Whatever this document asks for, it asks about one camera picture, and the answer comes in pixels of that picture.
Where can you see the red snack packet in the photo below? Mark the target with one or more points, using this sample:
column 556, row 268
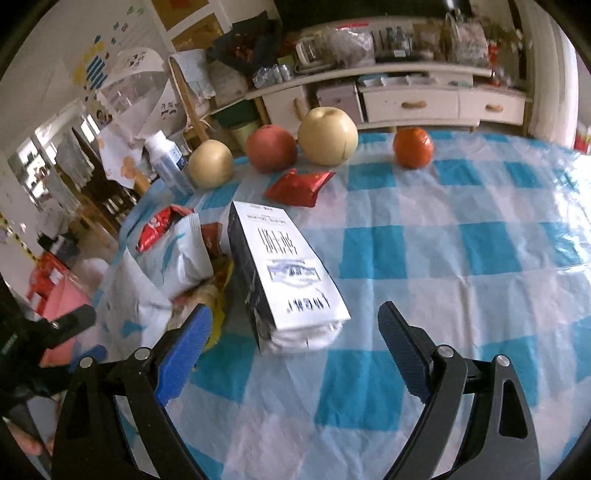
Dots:
column 157, row 228

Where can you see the green bucket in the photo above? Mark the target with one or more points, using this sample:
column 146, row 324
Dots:
column 240, row 124

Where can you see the red apple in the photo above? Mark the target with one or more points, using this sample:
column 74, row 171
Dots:
column 271, row 148

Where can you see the clear plastic bag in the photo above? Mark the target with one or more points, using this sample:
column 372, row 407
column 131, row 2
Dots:
column 351, row 45

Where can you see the gold foil wrapper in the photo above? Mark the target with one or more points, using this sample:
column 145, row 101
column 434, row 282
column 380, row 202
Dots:
column 217, row 288

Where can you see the dark wooden dining chair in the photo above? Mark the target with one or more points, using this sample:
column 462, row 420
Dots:
column 99, row 196

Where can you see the white storage box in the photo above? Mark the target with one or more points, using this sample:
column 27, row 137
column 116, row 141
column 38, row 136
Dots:
column 339, row 100

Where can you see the white mesh food cover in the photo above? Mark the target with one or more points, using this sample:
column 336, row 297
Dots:
column 138, row 90

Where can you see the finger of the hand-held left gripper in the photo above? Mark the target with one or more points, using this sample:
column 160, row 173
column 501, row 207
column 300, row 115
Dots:
column 69, row 323

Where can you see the blue checked tablecloth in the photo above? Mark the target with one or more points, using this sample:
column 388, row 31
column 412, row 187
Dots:
column 415, row 258

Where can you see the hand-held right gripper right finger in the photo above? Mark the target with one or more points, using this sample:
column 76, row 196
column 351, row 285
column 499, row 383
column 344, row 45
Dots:
column 406, row 357

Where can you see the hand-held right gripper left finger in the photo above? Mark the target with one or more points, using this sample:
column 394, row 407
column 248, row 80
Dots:
column 184, row 353

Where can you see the shiny red wrapper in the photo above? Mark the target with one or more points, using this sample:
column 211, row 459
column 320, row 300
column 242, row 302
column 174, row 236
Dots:
column 298, row 187

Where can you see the white electric kettle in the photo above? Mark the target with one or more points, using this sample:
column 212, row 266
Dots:
column 308, row 53

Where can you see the white curtain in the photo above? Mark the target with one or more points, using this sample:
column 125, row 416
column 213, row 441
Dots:
column 549, row 69

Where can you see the red gift boxes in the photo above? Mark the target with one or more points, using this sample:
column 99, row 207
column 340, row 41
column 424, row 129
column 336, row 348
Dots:
column 44, row 274

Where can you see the large yellow pear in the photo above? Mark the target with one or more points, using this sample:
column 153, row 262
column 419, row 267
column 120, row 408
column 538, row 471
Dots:
column 328, row 136

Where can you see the pink plastic bin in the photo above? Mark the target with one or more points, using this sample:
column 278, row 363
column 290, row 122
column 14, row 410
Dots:
column 69, row 293

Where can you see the black and white milk carton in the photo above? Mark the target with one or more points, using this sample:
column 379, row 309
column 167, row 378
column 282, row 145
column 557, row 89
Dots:
column 286, row 272

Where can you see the orange tangerine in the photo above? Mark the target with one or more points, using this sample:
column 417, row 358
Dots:
column 413, row 147

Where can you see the person's left hand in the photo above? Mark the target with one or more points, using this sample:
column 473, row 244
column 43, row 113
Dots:
column 25, row 445

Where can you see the dark wrapped flower bouquet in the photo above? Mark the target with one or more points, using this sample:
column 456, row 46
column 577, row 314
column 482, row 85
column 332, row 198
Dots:
column 242, row 46

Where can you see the white milk bottle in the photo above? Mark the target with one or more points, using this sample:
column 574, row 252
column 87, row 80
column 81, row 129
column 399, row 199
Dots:
column 168, row 164

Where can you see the small yellow pear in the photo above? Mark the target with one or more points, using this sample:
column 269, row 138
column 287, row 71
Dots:
column 210, row 164

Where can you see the large white blue packet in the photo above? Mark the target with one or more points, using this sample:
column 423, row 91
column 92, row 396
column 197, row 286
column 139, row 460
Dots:
column 134, row 300

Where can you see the white tv cabinet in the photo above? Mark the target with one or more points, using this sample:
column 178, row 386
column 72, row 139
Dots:
column 415, row 104

